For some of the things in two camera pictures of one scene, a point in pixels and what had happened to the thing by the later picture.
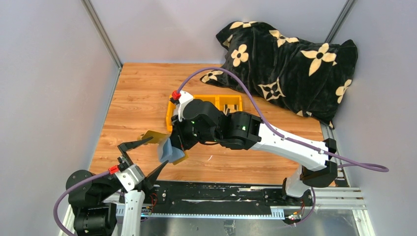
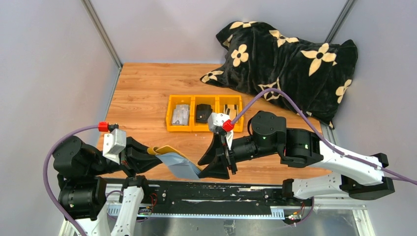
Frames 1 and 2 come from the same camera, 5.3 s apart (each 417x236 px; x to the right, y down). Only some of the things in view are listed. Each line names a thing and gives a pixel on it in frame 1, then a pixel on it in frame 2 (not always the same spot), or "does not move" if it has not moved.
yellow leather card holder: [158, 137] to [177, 166]
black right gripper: [178, 139] to [215, 156]
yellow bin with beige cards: [233, 102] does not move
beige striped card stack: [233, 107] does not move
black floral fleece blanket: [310, 78] does not move
